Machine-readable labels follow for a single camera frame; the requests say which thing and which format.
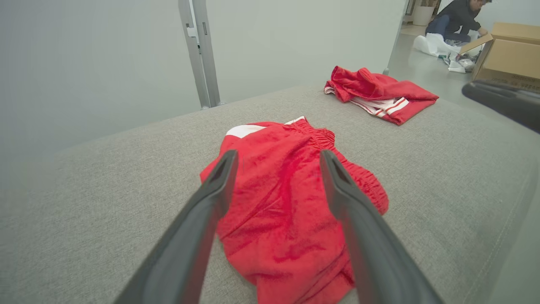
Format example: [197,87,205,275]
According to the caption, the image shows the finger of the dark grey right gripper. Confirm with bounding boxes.
[461,80,540,133]

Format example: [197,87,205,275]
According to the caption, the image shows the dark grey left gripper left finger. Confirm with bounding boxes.
[114,150,239,304]

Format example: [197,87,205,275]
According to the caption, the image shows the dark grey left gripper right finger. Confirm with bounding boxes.
[319,150,443,304]

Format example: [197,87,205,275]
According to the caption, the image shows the red shorts with white stripe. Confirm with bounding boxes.
[200,116,389,304]

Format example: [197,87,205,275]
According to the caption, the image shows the red basketball jersey number 23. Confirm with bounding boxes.
[324,65,439,126]

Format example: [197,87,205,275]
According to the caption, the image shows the brown cardboard box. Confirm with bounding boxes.
[460,22,540,91]

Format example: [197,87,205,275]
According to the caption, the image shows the small packaging pile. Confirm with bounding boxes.
[439,52,478,74]

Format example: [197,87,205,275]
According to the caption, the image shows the white plastic bag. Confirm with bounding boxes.
[413,33,462,57]

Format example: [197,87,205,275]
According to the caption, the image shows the crouching person in dark clothes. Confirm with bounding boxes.
[425,0,492,43]

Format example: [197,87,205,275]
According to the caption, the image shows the beige plant pot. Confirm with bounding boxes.
[413,0,441,27]

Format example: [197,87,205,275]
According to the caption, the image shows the grey partition post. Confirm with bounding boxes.
[178,0,221,109]

